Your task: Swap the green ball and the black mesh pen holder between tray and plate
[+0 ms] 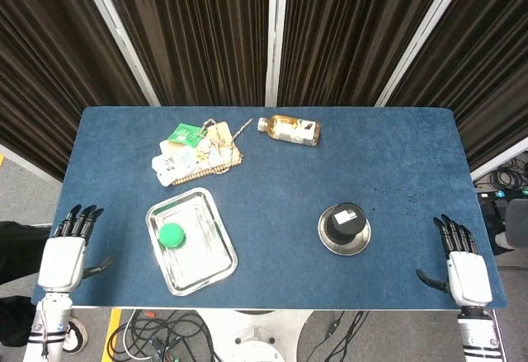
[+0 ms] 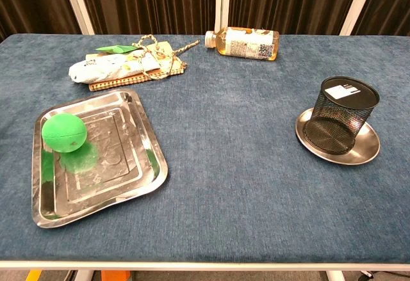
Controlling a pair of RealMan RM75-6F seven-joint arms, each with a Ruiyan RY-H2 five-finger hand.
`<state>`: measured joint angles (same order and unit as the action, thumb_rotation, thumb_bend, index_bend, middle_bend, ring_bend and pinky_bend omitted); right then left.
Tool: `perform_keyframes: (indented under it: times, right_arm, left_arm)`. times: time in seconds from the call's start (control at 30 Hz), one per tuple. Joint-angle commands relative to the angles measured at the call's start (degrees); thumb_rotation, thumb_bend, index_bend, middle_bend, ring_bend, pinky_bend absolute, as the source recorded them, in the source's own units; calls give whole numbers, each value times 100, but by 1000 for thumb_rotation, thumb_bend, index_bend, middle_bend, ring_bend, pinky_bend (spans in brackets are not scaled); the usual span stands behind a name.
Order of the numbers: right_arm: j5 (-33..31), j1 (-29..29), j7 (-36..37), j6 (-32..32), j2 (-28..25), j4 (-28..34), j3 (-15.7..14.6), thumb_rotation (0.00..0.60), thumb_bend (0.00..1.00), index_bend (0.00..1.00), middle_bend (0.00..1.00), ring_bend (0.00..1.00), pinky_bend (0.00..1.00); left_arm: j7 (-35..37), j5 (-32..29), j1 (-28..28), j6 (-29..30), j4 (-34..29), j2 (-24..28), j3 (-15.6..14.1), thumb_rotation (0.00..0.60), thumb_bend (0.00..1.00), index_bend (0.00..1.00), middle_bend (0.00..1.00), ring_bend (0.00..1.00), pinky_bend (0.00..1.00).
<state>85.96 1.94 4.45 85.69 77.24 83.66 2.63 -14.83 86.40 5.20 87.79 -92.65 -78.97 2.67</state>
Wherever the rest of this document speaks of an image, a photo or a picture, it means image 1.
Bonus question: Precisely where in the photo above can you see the grey seated person leg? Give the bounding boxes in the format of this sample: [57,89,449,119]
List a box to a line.
[493,199,528,256]

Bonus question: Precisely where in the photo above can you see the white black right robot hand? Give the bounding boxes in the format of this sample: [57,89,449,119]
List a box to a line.
[415,213,494,308]

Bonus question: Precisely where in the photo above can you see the woven bamboo tray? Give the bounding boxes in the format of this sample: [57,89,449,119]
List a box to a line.
[159,120,243,186]

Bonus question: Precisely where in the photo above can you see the green snack packet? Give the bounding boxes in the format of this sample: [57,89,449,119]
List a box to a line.
[167,123,202,148]

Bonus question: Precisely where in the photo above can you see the dark brown curtain panel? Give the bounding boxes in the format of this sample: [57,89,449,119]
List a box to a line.
[387,0,528,172]
[278,0,457,107]
[0,0,149,181]
[97,0,273,107]

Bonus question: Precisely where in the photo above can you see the round steel plate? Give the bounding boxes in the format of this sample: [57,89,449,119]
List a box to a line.
[317,207,372,257]

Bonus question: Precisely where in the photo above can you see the rectangular steel tray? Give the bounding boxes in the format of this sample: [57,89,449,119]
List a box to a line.
[144,186,239,297]

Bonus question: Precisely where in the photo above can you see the black cylindrical can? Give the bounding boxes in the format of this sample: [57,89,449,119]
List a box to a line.
[323,202,366,243]

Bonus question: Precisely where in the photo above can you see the blue table mat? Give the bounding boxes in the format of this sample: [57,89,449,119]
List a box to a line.
[31,106,509,310]

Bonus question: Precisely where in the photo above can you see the black floor pedal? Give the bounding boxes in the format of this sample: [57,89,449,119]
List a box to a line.
[478,199,507,231]

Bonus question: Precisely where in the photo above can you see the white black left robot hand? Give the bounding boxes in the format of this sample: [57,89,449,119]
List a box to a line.
[37,204,113,294]

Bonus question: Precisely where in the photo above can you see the white partition rail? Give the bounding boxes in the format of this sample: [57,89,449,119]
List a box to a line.
[469,137,528,181]
[0,143,63,184]

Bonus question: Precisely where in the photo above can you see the white snack packet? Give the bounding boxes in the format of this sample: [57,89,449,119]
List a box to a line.
[151,150,199,187]

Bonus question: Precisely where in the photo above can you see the yellow floor tape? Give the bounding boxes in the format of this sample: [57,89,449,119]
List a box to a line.
[101,308,123,362]

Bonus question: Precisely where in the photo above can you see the black cable with green plug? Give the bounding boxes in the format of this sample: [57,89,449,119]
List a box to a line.
[313,310,370,355]

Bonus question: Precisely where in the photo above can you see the coiled black cables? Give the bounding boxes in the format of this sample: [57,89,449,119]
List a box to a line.
[488,157,528,192]

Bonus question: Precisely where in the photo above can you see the small printed snack packet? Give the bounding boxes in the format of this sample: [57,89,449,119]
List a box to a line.
[196,139,232,169]

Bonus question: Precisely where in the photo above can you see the person in black clothing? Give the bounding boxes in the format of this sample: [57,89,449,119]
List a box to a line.
[0,220,53,349]

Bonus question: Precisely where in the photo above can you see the white partition post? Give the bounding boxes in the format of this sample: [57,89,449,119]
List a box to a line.
[76,0,161,107]
[265,0,290,107]
[374,0,475,107]

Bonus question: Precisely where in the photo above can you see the tangled black floor cables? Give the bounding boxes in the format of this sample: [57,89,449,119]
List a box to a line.
[107,310,224,362]

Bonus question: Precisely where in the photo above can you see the black power strip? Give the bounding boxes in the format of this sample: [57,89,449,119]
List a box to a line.
[476,188,528,200]

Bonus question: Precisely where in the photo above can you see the amber tea bottle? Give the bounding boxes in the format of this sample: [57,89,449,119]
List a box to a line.
[257,115,322,147]

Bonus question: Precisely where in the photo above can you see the green ball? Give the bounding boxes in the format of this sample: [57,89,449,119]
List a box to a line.
[158,222,187,249]

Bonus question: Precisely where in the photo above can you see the twisted beige rope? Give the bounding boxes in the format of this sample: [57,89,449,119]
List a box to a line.
[197,117,253,173]

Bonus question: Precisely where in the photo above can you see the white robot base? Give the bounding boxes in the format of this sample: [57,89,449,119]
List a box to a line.
[193,308,314,362]

